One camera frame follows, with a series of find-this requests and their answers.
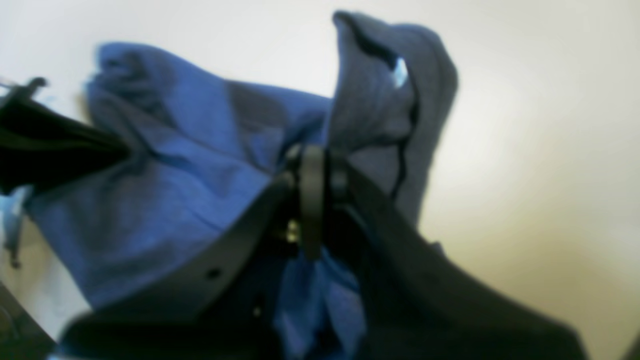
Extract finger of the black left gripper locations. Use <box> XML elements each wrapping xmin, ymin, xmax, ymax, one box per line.
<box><xmin>0</xmin><ymin>77</ymin><xmax>130</xmax><ymax>196</ymax></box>

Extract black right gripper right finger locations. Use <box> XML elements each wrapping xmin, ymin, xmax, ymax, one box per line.
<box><xmin>327</xmin><ymin>157</ymin><xmax>586</xmax><ymax>360</ymax></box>

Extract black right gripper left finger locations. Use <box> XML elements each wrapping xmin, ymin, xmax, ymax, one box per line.
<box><xmin>52</xmin><ymin>145</ymin><xmax>326</xmax><ymax>360</ymax></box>

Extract blue grey T-shirt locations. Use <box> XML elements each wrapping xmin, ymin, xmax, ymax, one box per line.
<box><xmin>26</xmin><ymin>11</ymin><xmax>457</xmax><ymax>360</ymax></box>

